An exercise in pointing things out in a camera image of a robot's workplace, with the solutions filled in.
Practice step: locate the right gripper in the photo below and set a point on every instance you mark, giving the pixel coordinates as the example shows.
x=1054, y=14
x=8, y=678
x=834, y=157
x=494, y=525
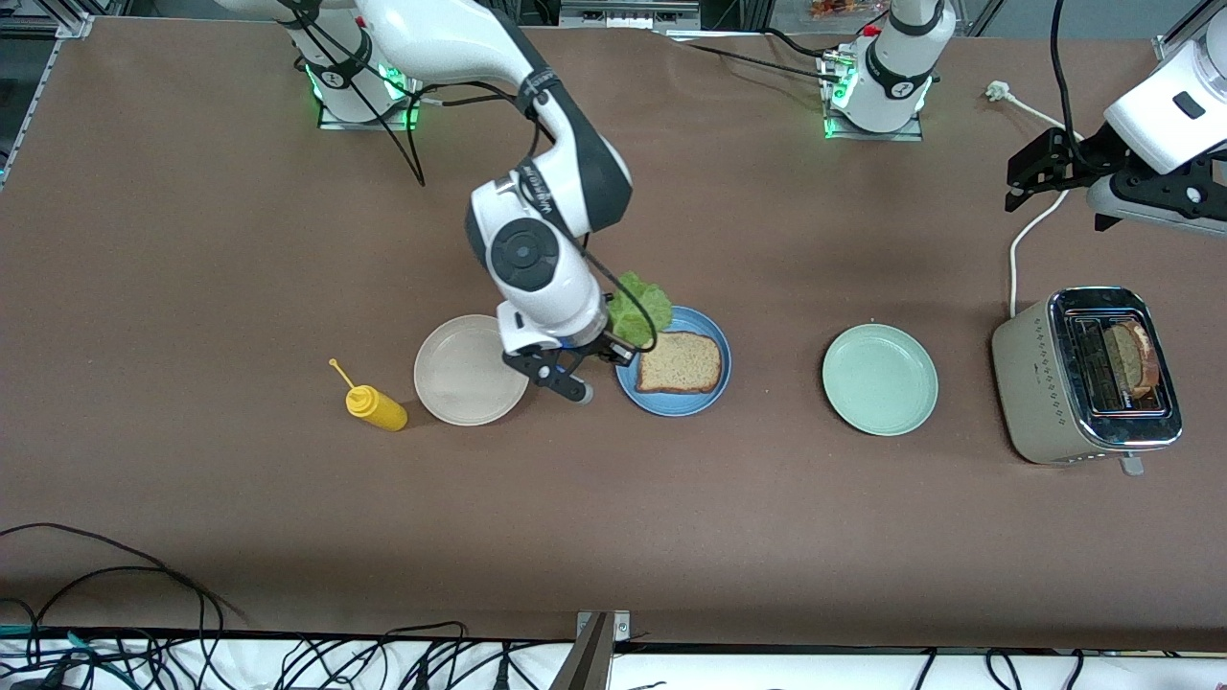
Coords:
x=596, y=345

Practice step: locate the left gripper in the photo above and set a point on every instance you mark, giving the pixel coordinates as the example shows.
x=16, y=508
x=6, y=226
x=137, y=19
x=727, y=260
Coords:
x=1089, y=153

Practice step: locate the green lettuce leaf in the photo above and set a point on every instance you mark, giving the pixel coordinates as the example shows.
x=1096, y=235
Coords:
x=642, y=307

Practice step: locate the toasted bread slice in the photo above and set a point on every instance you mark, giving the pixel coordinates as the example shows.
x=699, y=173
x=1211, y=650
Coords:
x=681, y=364
x=1136, y=362

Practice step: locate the yellow squeeze bottle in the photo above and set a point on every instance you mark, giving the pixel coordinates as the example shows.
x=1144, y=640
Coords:
x=379, y=410

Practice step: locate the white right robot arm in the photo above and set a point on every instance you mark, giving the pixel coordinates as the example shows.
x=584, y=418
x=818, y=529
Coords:
x=451, y=38

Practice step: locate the blue round plate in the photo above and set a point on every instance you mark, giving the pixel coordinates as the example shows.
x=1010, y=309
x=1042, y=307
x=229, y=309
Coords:
x=671, y=406

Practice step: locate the beige round plate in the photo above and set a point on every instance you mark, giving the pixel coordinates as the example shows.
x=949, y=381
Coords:
x=460, y=374

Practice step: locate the mint green round plate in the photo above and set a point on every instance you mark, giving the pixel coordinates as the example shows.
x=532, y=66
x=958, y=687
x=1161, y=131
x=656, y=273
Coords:
x=880, y=379

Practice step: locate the beige chrome toaster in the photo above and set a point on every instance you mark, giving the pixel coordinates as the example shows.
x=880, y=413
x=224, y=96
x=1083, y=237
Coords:
x=1035, y=383

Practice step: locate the orange packet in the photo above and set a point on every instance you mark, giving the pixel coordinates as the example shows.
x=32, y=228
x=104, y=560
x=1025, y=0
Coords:
x=844, y=8

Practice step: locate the grey equipment box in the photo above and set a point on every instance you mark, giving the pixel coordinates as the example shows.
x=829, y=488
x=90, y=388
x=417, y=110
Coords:
x=628, y=14

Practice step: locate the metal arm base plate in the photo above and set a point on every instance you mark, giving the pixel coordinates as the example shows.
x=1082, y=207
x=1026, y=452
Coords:
x=906, y=136
x=418, y=115

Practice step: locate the aluminium frame profile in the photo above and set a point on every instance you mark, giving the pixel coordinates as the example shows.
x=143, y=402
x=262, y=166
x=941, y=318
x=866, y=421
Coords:
x=72, y=27
x=1171, y=46

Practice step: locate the metal mounting post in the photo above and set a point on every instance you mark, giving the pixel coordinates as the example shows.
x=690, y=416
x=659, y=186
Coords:
x=587, y=661

